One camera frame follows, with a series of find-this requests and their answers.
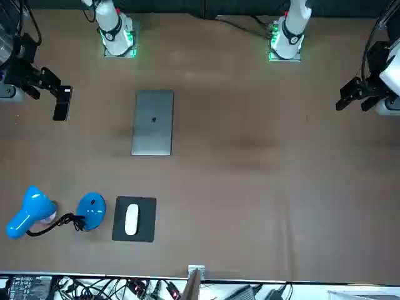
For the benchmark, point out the aluminium extrusion post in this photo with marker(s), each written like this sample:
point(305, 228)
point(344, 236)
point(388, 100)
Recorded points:
point(192, 287)

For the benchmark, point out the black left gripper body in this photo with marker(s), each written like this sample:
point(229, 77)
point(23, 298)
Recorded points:
point(376, 62)

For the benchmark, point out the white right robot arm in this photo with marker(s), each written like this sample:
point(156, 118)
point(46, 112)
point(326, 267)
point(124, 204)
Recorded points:
point(114, 28)

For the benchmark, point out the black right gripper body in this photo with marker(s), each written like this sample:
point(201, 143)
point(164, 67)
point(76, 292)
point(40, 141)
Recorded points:
point(22, 68)

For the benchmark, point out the black plug with red light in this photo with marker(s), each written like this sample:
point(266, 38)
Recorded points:
point(174, 290)
point(137, 287)

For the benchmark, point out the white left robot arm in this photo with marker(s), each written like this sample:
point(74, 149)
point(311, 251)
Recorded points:
point(289, 34)

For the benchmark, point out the green terminal connector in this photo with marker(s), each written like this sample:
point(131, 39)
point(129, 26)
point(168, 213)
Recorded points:
point(273, 30)

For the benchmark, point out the black smartphone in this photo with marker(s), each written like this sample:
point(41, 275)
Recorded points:
point(61, 109)

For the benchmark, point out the blue desk lamp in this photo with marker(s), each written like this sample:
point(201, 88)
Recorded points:
point(28, 212)

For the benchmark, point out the black labelled power adapter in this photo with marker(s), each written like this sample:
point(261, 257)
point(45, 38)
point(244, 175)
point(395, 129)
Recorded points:
point(28, 287)

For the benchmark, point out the black mouse pad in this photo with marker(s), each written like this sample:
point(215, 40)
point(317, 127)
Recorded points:
point(147, 218)

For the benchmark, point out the grey laptop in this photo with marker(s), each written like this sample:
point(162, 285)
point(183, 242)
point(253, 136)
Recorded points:
point(153, 134)

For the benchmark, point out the grey flat power brick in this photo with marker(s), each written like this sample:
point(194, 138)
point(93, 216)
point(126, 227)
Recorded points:
point(243, 293)

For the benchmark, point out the white computer mouse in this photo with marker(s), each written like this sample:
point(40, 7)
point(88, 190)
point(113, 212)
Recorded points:
point(132, 218)

